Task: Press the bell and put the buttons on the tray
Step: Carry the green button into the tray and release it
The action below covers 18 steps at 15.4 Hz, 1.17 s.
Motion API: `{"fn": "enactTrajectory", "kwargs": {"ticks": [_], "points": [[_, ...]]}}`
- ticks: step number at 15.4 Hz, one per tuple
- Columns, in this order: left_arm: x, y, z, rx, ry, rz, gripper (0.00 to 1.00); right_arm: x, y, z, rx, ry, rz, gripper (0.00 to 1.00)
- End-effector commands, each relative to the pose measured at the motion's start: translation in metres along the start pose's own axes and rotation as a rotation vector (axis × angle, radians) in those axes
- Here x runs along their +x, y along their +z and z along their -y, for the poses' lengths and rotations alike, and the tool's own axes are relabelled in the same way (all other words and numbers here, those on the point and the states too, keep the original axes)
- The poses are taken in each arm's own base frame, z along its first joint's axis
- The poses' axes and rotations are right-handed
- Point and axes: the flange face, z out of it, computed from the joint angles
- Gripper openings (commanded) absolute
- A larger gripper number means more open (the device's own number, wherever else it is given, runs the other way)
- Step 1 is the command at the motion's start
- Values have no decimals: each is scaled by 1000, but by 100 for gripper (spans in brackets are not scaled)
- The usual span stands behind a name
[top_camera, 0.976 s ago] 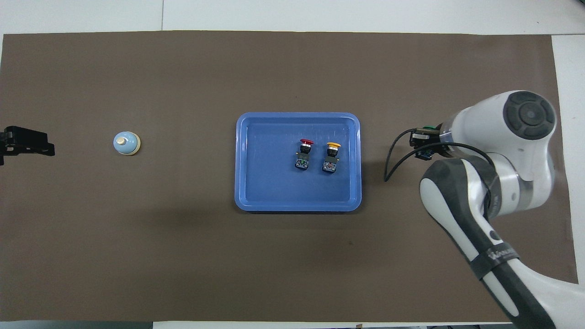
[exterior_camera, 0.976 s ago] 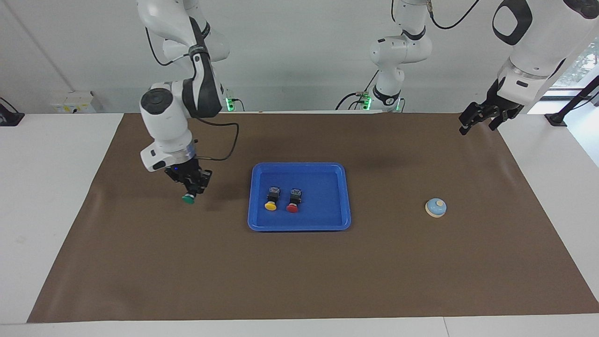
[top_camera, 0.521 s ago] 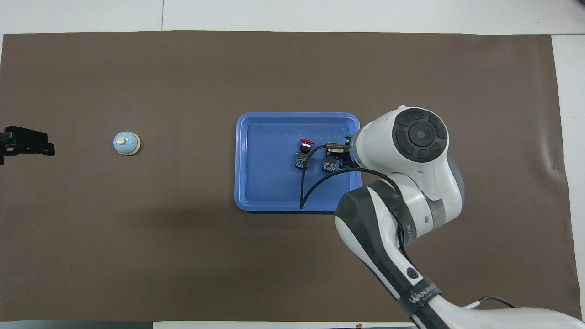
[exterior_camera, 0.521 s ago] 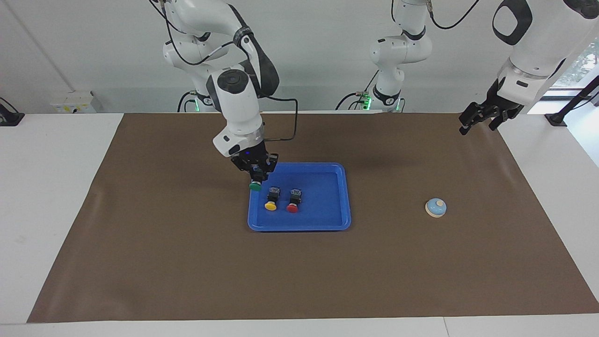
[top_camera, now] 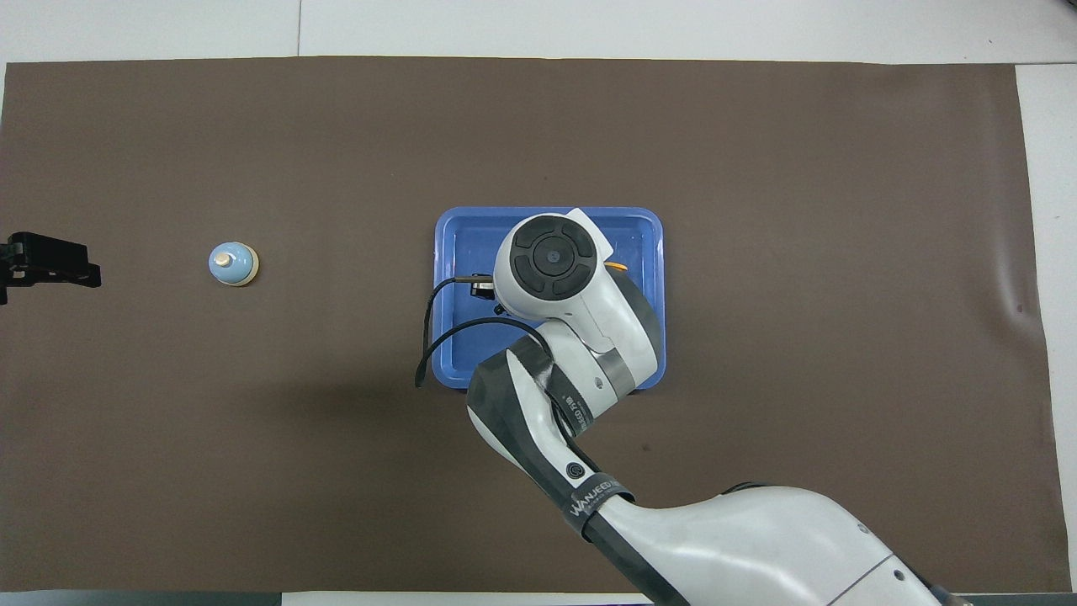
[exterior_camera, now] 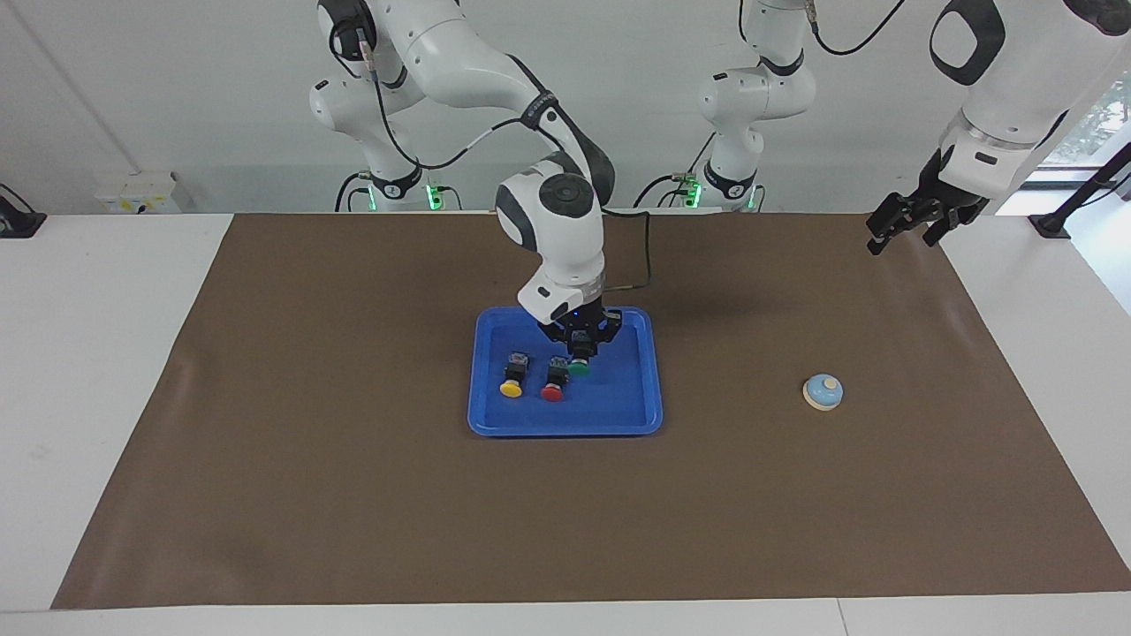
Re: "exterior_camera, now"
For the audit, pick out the white wall outlet box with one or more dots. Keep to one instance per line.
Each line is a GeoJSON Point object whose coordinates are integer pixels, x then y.
{"type": "Point", "coordinates": [137, 190]}

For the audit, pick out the red push button switch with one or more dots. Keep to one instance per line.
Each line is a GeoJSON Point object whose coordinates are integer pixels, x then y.
{"type": "Point", "coordinates": [552, 392]}

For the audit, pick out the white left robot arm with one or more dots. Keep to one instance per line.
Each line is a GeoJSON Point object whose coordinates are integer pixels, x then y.
{"type": "Point", "coordinates": [1016, 79]}

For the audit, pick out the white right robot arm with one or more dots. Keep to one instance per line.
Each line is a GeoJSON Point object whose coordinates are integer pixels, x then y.
{"type": "Point", "coordinates": [557, 230]}

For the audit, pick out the light blue desk bell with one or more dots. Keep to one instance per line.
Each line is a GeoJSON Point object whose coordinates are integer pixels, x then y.
{"type": "Point", "coordinates": [823, 392]}

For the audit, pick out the black low mount base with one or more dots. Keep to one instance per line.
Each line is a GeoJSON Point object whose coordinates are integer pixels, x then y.
{"type": "Point", "coordinates": [18, 223]}

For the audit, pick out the blue plastic tray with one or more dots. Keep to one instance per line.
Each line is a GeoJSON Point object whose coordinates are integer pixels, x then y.
{"type": "Point", "coordinates": [618, 397]}

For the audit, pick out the window with green foliage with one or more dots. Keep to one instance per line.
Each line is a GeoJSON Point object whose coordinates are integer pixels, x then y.
{"type": "Point", "coordinates": [1104, 115]}

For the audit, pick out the green push button switch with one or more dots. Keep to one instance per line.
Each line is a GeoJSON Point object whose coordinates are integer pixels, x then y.
{"type": "Point", "coordinates": [580, 367]}

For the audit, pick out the brown table mat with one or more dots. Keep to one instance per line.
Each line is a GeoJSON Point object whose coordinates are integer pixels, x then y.
{"type": "Point", "coordinates": [565, 512]}

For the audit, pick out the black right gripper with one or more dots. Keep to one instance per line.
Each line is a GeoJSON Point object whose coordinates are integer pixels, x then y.
{"type": "Point", "coordinates": [601, 320]}

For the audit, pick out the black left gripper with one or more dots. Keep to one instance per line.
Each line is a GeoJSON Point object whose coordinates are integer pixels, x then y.
{"type": "Point", "coordinates": [950, 196]}

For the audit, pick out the black stand with slanted rod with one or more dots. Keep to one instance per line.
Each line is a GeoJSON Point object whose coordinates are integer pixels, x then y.
{"type": "Point", "coordinates": [1051, 223]}

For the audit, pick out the yellow push button switch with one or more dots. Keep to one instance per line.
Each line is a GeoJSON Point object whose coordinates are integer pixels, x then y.
{"type": "Point", "coordinates": [512, 388]}

